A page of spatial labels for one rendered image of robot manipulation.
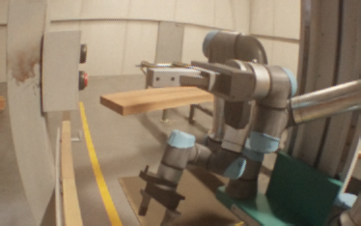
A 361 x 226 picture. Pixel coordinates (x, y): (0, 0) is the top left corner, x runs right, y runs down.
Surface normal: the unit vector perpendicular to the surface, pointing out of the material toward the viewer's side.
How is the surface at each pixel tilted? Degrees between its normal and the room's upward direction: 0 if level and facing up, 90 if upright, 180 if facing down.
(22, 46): 90
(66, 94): 90
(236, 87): 90
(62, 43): 90
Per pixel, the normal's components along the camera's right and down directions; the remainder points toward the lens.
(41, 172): 0.43, 0.29
